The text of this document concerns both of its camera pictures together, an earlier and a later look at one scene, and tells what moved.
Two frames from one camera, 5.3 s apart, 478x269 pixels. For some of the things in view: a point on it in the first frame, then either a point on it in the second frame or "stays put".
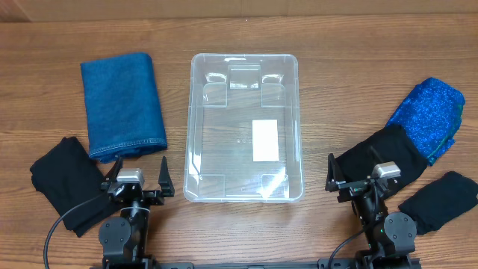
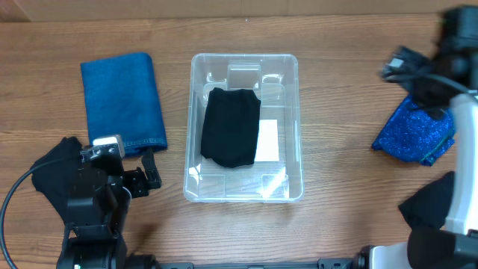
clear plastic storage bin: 243,128 stays put
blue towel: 124,115 stays put
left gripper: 168,189 to 137,178
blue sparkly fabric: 432,112 stays put
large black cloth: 391,145 to 231,127
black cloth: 69,174 stays put
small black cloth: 435,205 stays put
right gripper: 353,185 to 422,93
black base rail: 325,263 stays put
